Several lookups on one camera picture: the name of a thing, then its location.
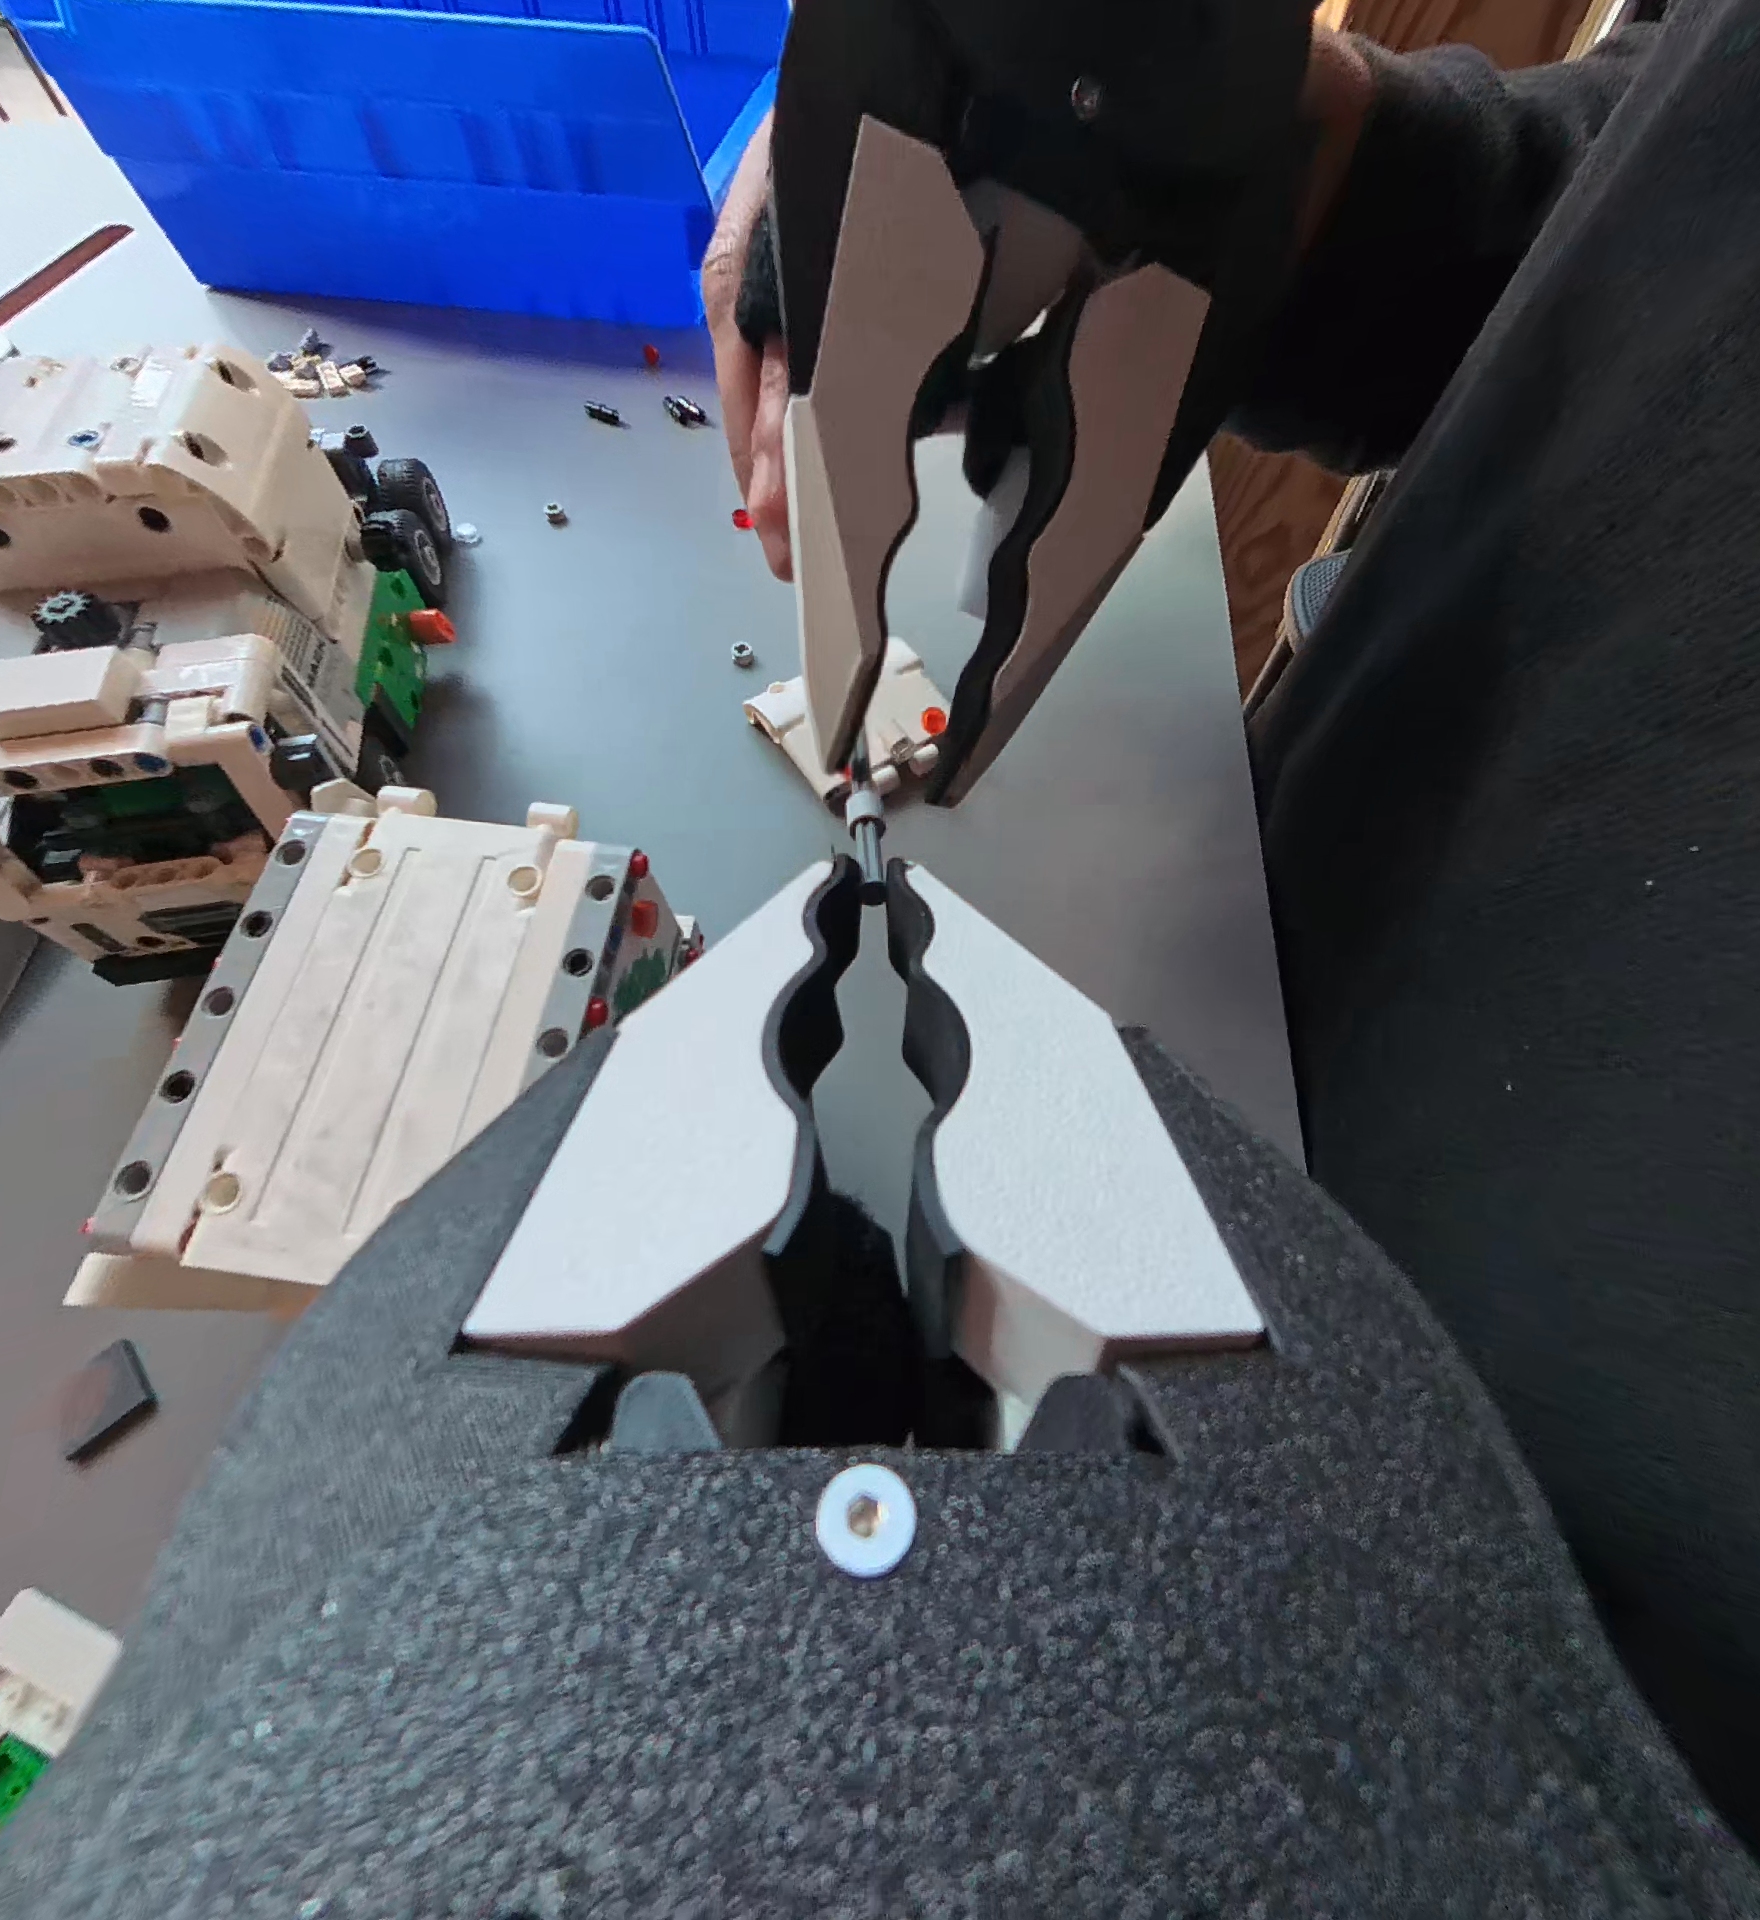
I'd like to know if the pile of small tan pieces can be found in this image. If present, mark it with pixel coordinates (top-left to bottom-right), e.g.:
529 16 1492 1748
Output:
266 325 381 402

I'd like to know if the person's right forearm black sleeve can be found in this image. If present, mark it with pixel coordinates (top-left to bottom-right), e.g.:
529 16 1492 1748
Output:
1218 30 1624 480

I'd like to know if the dark grey lego axle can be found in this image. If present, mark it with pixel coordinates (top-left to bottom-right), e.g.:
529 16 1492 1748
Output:
847 742 891 905

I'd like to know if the blue plastic bin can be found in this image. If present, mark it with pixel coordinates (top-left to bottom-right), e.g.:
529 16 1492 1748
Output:
0 0 794 334

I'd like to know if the grey mesh shoe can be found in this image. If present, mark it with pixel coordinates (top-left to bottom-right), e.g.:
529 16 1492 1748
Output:
1276 546 1356 662

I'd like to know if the white lego container box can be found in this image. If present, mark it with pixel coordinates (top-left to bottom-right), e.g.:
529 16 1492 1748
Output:
62 785 705 1317

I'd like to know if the small white green lego assembly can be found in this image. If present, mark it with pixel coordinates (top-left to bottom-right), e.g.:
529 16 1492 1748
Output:
0 1585 124 1825

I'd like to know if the white curved lego panel assembly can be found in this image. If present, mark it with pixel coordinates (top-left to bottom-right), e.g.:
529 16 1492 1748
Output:
740 633 958 821

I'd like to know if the white green lego truck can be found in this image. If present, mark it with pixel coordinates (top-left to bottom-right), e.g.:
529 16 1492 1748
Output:
0 343 460 986

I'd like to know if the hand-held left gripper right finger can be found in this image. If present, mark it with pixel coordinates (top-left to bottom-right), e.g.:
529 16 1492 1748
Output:
883 857 1267 1429

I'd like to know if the person's right hand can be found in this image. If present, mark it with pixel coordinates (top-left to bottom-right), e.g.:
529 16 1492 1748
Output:
699 112 798 587

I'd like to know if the black lego tile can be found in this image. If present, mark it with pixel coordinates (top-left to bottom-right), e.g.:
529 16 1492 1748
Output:
61 1338 159 1467

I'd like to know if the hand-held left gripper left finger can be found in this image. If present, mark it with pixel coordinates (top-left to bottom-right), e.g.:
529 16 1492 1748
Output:
460 856 866 1446

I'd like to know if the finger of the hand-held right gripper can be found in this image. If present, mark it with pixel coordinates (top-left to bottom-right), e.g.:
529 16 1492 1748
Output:
925 265 1215 809
784 115 996 776

